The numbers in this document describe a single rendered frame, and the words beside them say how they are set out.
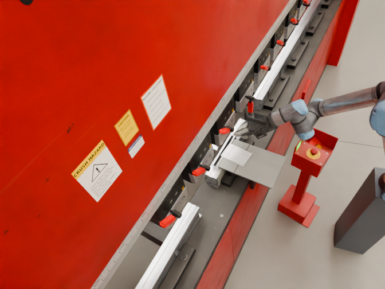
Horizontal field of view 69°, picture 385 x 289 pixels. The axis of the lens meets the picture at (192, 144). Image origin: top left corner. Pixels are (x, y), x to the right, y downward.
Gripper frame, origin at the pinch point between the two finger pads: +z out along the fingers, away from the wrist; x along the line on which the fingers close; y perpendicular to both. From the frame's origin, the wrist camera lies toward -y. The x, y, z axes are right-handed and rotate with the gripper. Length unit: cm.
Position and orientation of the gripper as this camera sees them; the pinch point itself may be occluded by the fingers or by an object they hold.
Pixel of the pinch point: (235, 133)
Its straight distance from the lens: 142.8
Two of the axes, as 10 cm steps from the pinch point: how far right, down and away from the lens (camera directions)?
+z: -7.9, 3.6, 5.0
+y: 6.2, 4.8, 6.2
